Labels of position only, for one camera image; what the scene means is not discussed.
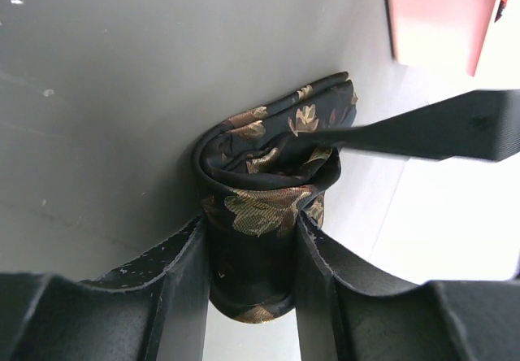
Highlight dark grey table mat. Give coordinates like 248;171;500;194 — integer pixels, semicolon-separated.
1;0;394;280

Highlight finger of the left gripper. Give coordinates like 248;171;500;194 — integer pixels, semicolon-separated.
296;89;519;162

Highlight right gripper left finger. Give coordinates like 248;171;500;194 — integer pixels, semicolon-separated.
1;217;209;360

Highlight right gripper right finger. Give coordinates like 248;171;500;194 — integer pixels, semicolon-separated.
294;215;519;360

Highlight black gold floral tie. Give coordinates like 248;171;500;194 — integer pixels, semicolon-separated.
192;72;357;324

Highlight pink divided organizer box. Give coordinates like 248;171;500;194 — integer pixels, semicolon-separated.
387;0;499;76

